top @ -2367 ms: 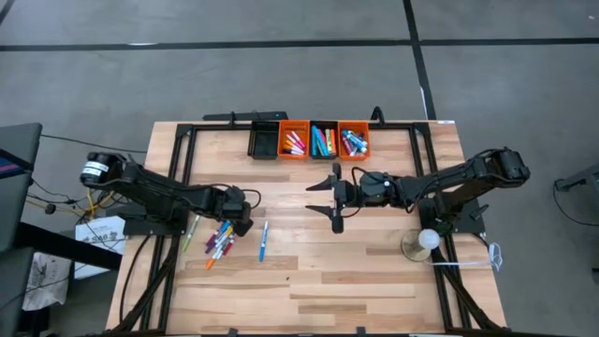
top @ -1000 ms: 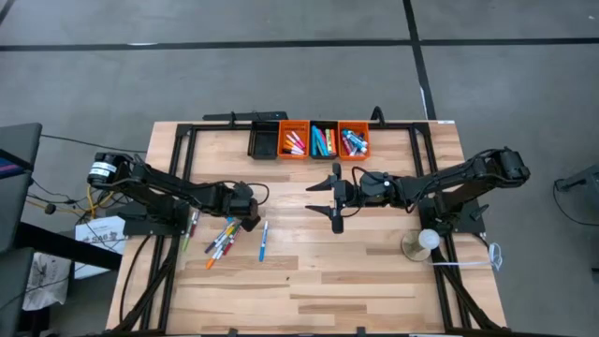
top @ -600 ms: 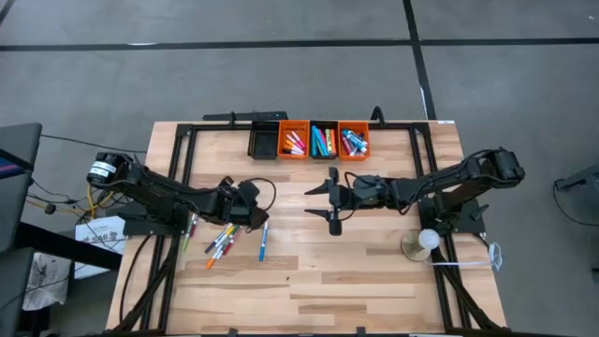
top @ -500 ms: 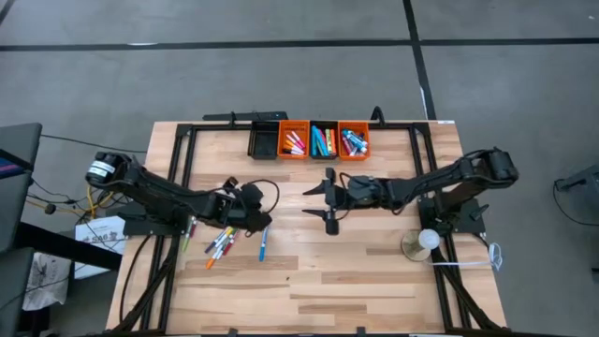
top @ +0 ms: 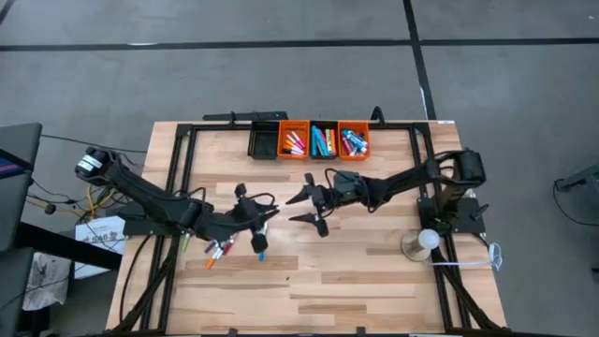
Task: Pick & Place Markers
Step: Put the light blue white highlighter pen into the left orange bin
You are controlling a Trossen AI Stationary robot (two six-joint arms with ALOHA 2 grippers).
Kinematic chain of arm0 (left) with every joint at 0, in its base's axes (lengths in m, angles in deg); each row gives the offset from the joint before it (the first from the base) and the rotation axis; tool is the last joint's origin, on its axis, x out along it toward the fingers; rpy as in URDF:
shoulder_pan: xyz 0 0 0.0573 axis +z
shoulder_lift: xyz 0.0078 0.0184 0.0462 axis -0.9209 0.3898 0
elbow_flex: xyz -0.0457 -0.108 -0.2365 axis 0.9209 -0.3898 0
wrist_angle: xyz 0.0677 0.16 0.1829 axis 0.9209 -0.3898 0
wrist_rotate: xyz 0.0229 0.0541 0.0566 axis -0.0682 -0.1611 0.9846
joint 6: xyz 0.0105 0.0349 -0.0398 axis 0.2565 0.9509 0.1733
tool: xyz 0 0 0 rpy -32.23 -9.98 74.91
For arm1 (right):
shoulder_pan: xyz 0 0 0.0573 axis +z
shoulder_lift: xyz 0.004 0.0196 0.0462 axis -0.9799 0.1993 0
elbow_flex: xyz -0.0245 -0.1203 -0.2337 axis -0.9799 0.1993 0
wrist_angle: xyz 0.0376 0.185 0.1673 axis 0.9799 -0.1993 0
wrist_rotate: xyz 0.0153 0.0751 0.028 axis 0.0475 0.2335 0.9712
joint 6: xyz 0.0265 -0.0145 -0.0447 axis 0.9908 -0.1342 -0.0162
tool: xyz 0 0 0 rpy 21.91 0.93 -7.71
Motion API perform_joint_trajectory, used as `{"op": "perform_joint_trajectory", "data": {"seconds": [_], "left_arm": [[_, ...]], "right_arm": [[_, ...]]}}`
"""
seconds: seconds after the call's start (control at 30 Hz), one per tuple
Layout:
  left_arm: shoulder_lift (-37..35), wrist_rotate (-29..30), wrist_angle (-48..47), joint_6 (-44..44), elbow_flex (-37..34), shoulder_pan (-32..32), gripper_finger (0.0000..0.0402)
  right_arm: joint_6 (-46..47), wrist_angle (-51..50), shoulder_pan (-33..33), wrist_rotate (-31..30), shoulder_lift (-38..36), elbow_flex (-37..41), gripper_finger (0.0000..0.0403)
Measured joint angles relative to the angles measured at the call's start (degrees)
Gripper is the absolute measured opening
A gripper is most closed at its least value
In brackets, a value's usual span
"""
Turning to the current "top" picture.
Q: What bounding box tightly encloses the orange plastic mesh basket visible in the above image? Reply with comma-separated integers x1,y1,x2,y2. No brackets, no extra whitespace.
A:
337,120,372,162
277,119,312,160

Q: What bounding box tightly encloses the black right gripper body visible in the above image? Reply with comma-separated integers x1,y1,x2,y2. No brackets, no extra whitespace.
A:
304,170,371,238

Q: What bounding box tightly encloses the round metal base lamp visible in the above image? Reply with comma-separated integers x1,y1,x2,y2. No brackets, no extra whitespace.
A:
401,227,442,262

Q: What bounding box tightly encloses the yellow cable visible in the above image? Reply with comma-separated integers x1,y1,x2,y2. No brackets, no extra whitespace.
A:
25,184,116,219

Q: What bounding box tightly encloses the white cable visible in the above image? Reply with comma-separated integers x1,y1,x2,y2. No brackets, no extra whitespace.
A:
430,242,504,272

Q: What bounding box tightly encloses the black plastic mesh basket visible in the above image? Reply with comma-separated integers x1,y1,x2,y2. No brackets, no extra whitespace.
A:
247,120,281,161
309,120,340,160

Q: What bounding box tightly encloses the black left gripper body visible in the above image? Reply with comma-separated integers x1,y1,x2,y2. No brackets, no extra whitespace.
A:
205,183,269,254

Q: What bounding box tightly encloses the grey floor stand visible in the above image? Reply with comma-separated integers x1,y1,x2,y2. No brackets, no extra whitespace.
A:
554,162,599,193

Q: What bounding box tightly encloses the white plastic bag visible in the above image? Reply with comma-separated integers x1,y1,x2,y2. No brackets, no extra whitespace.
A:
22,251,74,313

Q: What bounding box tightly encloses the dark grey cart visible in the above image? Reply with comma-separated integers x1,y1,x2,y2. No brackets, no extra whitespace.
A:
0,122,44,254

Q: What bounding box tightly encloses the printed white paper sheet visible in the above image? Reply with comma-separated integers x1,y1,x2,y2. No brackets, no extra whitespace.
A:
73,214,128,281

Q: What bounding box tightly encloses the black floor cable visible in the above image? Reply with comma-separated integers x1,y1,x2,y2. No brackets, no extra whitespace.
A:
551,180,599,231
40,134,149,154

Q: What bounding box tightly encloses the black bar device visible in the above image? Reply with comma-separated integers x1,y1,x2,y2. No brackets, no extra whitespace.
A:
202,110,289,123

